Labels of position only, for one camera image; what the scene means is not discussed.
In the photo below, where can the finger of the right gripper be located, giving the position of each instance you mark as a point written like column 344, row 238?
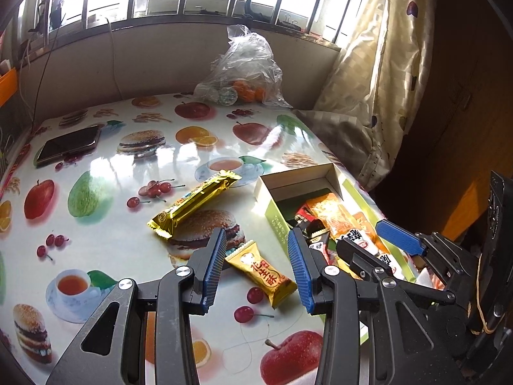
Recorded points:
column 417, row 240
column 392, row 272

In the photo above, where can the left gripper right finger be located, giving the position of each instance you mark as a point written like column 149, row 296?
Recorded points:
column 389, row 321

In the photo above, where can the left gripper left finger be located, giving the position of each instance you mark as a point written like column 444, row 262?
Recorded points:
column 110, row 347

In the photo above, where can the red black plum candy packet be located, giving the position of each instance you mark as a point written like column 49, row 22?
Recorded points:
column 304, row 219

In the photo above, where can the gold long snack bar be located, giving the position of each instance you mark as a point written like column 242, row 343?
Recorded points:
column 166, row 222

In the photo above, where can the yellow peanut crisp packet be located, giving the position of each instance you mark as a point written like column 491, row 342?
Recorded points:
column 249, row 260

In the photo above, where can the orange white snack pouch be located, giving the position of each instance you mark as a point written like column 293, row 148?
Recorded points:
column 362, row 240

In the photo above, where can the black small snack packet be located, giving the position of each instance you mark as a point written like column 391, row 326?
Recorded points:
column 317, row 234

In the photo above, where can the green white cardboard box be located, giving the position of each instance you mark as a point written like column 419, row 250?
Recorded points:
column 281, row 194

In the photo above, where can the cream patterned curtain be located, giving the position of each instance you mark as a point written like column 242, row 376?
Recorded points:
column 375, row 87

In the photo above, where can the black smartphone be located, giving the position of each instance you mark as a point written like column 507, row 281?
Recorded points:
column 68, row 144

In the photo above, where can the clear plastic bag with items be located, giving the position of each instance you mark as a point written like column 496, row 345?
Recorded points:
column 246, row 73

